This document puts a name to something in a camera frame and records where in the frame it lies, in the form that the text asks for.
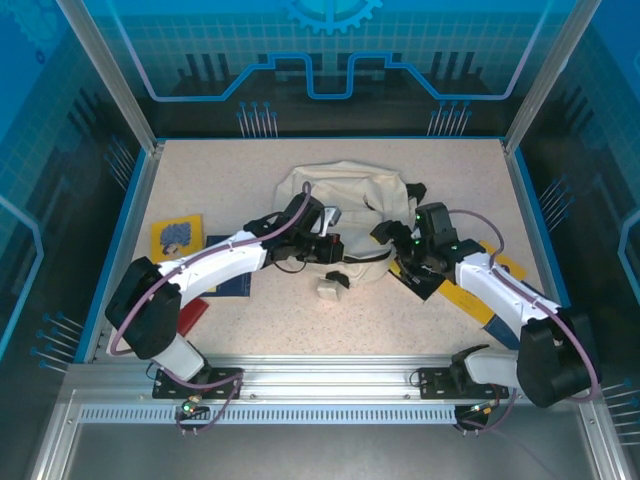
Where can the cream canvas backpack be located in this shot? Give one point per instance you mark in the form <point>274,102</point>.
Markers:
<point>350,185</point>

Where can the navy book with yellow label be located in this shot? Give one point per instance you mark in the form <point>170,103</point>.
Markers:
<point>235,285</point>

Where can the plain navy blue book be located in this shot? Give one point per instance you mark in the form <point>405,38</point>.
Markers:
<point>500,332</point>

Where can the red pencil case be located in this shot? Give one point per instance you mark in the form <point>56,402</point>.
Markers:
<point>192,312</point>

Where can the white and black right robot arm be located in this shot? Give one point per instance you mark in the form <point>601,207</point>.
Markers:
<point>500,295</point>

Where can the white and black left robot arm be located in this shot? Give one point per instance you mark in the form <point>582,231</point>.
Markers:
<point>225,255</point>

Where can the blue printed side panel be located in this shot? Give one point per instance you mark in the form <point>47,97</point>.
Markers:
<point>40,200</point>
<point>610,150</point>

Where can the blue printed back panel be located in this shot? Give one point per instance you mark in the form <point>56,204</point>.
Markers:
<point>225,50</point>

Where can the aluminium side rail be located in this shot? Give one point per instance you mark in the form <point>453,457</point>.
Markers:
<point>127,250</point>
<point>514,165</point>

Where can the aluminium front rail beam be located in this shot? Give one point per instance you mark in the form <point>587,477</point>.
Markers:
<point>325,380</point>

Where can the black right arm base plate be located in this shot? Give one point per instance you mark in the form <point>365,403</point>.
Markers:
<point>430,385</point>

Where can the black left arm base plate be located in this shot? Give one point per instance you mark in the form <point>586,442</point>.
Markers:
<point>165,390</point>

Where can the aluminium frame post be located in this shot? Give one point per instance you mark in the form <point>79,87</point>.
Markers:
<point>547,75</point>
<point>112,75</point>

